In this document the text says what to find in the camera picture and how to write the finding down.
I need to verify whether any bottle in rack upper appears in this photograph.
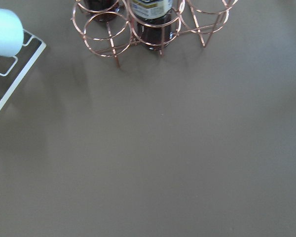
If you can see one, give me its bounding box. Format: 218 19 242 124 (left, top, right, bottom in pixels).
127 0 180 54

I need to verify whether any bottle in rack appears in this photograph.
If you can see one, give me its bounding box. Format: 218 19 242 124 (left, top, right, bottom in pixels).
127 0 180 54
83 0 120 23

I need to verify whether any bottle in rack lower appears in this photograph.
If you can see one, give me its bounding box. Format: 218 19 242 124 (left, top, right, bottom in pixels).
83 0 120 23

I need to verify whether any white cup rack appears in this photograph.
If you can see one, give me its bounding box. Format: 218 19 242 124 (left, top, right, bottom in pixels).
0 30 46 111

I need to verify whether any blue cup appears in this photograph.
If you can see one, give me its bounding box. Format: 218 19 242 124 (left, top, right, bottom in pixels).
0 8 24 57

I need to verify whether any copper wire bottle rack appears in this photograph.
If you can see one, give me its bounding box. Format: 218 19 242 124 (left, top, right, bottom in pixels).
71 0 237 64

